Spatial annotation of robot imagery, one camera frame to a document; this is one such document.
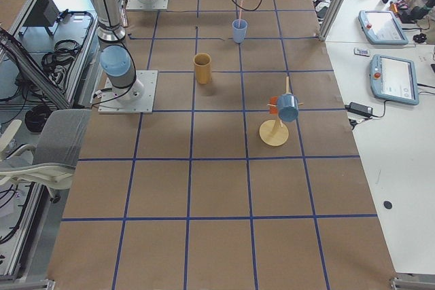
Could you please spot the pink chopstick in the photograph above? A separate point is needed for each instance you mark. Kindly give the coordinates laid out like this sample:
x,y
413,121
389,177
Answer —
x,y
240,14

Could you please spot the light blue plastic cup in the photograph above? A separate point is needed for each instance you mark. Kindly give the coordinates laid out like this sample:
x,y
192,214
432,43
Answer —
x,y
239,29

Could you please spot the bamboo chopstick holder cup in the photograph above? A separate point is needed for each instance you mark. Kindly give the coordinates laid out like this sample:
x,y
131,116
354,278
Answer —
x,y
202,68

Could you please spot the orange cup on tree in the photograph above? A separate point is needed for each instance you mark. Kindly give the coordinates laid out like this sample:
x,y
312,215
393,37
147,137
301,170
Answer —
x,y
272,105

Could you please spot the blue cup on tree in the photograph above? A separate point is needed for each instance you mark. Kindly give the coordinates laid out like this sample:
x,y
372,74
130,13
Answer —
x,y
287,106

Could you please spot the teach pendant tablet far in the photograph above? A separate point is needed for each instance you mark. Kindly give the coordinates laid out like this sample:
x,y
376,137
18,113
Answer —
x,y
382,28

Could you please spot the teach pendant tablet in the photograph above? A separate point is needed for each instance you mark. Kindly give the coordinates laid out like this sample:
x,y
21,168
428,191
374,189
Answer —
x,y
393,79
382,28

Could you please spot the black power adapter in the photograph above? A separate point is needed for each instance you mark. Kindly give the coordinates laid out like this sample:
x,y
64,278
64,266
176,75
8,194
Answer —
x,y
359,109

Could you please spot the teach pendant tablet near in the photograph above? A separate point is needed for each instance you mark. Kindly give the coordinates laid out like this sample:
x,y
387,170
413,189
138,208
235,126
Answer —
x,y
393,79

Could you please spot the grey office chair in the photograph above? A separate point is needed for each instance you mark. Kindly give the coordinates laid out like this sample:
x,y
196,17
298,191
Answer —
x,y
52,161

